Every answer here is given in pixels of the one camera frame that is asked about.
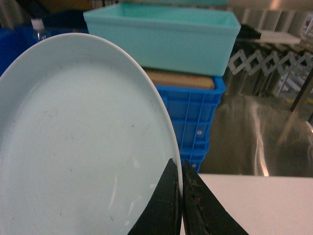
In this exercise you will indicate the light blue oval tray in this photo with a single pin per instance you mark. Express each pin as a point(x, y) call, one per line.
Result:
point(84, 139)

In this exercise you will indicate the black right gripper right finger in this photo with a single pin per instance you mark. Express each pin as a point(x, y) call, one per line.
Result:
point(203, 214)

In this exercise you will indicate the expandable roller conveyor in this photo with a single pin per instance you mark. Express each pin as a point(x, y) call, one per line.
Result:
point(269, 63)

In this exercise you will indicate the blue crate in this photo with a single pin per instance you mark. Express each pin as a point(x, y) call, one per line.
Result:
point(194, 157)
point(191, 111)
point(13, 42)

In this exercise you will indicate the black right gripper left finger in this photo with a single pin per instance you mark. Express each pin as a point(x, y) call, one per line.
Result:
point(162, 215)

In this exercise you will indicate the clear water bottle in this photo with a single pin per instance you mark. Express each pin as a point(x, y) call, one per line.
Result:
point(40, 33)

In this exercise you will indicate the blue crate top right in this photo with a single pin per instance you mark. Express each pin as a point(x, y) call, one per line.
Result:
point(191, 111)

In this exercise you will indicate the blue crate bottom right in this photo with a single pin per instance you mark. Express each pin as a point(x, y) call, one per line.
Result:
point(194, 157)

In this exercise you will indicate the blue crate top left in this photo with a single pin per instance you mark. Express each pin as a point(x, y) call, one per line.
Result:
point(13, 42)

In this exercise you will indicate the teal plastic bin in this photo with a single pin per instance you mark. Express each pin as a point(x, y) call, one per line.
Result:
point(171, 38)

